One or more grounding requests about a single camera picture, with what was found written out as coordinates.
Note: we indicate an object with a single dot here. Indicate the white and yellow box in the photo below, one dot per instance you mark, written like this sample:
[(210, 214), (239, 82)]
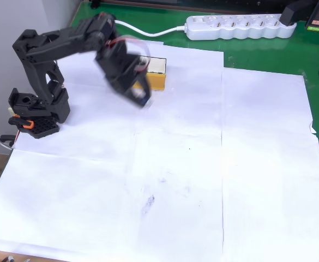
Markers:
[(156, 79)]

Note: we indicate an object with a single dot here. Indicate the white power strip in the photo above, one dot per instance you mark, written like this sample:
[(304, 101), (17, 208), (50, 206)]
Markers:
[(241, 27)]

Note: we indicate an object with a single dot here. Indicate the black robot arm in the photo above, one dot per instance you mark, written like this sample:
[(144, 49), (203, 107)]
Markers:
[(42, 71)]

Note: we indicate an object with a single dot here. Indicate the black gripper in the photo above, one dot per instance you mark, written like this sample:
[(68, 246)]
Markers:
[(133, 88)]

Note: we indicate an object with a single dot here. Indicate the white paper sheet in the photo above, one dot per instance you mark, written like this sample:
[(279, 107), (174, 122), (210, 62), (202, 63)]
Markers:
[(181, 109), (175, 196), (61, 202), (271, 169)]

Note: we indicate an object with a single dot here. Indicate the orange black table clamp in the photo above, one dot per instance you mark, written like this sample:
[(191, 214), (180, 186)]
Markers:
[(21, 122)]

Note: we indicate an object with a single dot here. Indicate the white paper sheets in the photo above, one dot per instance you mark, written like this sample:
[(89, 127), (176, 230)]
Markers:
[(257, 54)]

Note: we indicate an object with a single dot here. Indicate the black power adapter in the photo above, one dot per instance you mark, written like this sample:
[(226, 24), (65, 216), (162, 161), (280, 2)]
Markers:
[(295, 12)]

